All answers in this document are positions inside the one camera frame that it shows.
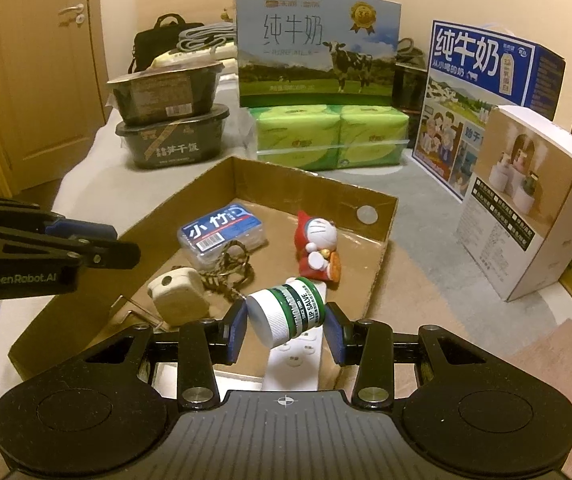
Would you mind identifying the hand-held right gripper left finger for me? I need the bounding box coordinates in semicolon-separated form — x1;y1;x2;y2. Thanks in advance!
86;300;249;408

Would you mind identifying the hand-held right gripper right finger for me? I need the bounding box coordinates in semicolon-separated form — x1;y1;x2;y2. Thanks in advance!
323;301;499;408

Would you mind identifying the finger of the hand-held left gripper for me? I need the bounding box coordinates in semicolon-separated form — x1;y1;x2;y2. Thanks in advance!
0;189;118;241
0;225;142;269

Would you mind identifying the white lip salve jar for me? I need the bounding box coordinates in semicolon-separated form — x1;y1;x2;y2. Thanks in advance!
246;277;327;350

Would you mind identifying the white remote control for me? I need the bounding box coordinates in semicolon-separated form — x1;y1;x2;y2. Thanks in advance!
263;280;327;391

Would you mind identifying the striped hair claw clip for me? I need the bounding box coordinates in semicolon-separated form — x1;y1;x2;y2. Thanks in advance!
201;240;255;302

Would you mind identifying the metal wire hook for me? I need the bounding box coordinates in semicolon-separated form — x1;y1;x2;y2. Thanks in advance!
110;294;163;332

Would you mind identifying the white power adapter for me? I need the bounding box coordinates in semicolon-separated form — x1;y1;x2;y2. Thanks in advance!
147;266;207;323

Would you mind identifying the red pouch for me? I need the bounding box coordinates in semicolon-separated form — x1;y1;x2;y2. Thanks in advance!
293;211;343;285

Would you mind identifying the clear floss pick box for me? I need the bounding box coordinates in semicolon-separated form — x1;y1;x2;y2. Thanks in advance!
177;203;268;269

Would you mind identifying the cardboard tray box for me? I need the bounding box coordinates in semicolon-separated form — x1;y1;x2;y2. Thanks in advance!
8;156;399;391

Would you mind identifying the black instant meal bowl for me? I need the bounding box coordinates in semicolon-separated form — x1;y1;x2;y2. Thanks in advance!
114;104;231;170
106;60;225;126

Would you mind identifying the wooden door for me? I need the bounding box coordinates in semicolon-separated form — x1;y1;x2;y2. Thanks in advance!
0;0;109;196

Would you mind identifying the green tissue pack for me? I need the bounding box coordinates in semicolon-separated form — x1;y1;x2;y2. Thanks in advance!
338;105;411;170
248;105;344;171

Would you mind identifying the white food packet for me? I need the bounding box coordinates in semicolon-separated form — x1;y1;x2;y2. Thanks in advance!
148;46;239;70

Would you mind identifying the black laptop bag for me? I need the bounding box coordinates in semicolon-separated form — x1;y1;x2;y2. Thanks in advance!
128;16;205;73

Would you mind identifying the grey folded cloth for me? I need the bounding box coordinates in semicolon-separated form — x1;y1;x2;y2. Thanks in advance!
177;22;239;53

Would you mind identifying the white humidifier product box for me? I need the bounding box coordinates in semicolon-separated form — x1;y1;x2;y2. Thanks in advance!
456;105;572;303

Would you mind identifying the green cow milk gift box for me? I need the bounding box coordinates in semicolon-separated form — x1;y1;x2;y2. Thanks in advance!
233;0;401;110

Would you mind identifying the blue milk carton box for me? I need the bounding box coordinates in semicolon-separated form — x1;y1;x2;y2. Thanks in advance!
412;20;567;203

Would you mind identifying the metal door handle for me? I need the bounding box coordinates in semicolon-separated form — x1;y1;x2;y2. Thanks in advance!
56;1;86;26

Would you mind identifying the dark bag with handles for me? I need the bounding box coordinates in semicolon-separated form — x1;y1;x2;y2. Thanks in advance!
393;37;429;113

